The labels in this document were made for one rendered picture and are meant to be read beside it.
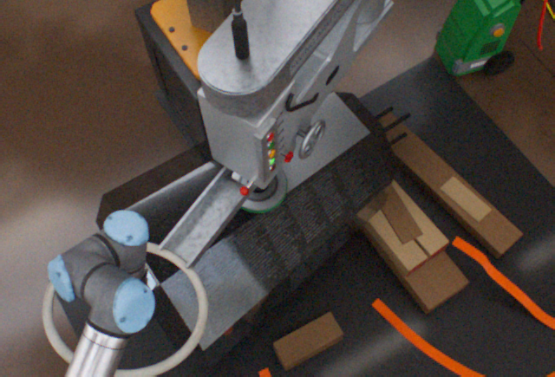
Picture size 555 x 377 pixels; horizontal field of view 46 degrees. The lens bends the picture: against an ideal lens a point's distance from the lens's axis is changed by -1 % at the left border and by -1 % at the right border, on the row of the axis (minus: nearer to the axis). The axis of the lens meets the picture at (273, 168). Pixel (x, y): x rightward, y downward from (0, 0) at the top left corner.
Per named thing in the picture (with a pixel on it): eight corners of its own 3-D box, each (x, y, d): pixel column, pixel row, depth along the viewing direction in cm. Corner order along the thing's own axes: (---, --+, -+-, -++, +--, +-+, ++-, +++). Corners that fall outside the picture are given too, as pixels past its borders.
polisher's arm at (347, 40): (345, 8, 262) (355, -89, 218) (395, 33, 256) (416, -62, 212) (236, 143, 236) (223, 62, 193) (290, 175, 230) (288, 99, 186)
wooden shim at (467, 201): (439, 189, 331) (440, 188, 329) (452, 177, 333) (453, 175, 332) (478, 223, 322) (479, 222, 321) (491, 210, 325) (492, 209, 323)
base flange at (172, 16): (148, 12, 305) (146, 5, 300) (238, -34, 315) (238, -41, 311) (200, 86, 285) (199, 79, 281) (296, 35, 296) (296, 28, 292)
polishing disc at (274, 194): (244, 220, 244) (244, 218, 243) (220, 173, 252) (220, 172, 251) (296, 196, 247) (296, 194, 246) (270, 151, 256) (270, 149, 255)
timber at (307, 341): (285, 371, 301) (285, 367, 290) (273, 347, 306) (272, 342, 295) (342, 340, 307) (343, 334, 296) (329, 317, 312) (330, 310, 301)
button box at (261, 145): (272, 159, 214) (269, 114, 188) (279, 164, 213) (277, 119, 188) (257, 178, 211) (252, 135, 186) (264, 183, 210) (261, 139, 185)
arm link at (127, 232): (91, 221, 135) (129, 198, 141) (91, 257, 143) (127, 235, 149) (121, 249, 131) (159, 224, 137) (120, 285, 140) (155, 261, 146)
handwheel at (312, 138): (303, 122, 232) (303, 99, 218) (327, 136, 229) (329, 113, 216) (278, 153, 227) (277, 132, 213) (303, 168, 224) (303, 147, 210)
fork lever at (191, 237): (270, 101, 244) (270, 94, 239) (315, 126, 238) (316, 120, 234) (152, 247, 218) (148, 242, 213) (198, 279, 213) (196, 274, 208)
